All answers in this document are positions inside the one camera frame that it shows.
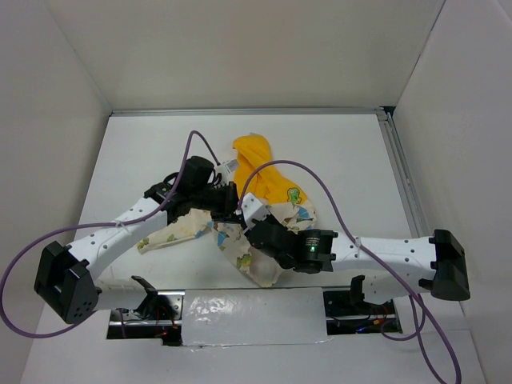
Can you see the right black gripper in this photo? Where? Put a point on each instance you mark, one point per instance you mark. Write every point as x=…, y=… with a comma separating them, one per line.
x=271, y=219

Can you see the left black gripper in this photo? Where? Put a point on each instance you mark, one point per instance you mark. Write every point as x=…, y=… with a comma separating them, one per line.
x=230, y=198

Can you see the yellow cream dinosaur print jacket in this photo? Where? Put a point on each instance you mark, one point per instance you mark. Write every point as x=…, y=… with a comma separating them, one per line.
x=272, y=198

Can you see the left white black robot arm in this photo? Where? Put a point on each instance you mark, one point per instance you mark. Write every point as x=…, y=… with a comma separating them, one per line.
x=66, y=276

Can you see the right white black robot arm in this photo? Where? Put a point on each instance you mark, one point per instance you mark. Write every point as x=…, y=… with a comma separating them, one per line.
x=385, y=268

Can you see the white taped cover plate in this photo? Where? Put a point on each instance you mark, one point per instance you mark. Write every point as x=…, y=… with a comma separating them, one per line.
x=254, y=317

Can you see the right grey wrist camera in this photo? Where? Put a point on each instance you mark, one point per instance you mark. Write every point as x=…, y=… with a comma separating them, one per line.
x=252, y=210

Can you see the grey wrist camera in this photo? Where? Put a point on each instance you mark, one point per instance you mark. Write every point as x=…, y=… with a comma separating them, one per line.
x=252, y=210
x=230, y=166

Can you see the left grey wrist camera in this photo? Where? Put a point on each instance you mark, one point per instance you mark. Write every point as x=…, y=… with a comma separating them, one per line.
x=230, y=166

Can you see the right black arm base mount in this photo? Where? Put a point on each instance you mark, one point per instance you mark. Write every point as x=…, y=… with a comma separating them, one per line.
x=346, y=314

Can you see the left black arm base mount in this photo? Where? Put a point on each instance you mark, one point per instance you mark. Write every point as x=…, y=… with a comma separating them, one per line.
x=146, y=313

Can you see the aluminium frame rail right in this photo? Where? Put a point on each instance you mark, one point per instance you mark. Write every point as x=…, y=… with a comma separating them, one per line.
x=408, y=188

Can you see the aluminium frame rail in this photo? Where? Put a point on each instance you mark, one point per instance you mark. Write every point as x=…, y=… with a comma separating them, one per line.
x=408, y=188
x=378, y=111

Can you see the aluminium frame rail back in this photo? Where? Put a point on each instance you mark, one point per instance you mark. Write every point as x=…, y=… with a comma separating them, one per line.
x=378, y=111

